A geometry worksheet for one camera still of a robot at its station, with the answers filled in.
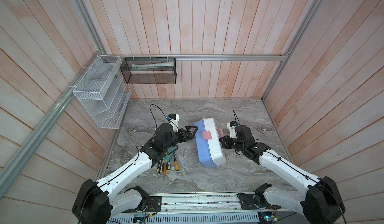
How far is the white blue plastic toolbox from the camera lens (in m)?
0.76

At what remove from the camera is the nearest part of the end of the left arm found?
58cm

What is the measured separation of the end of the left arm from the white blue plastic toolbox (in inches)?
2.3
